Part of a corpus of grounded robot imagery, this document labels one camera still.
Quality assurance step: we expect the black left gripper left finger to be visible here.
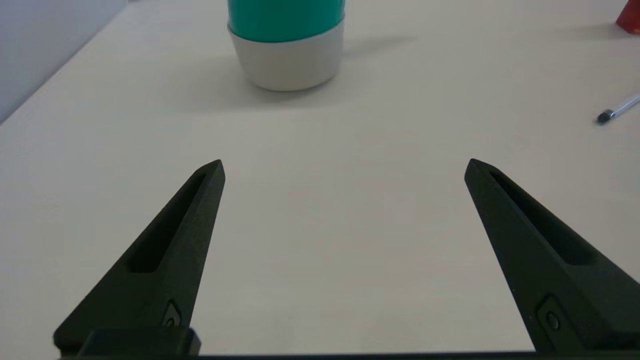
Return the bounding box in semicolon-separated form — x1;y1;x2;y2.
53;159;226;357

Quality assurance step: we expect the beige round bowl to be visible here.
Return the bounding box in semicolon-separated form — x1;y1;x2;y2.
228;15;346;92

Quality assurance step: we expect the white pen black tip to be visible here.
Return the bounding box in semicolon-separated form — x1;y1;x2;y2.
596;93;640;125

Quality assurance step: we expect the red milk carton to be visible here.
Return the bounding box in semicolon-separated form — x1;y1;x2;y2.
615;0;640;35

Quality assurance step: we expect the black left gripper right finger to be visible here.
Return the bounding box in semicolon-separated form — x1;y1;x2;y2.
464;158;640;355

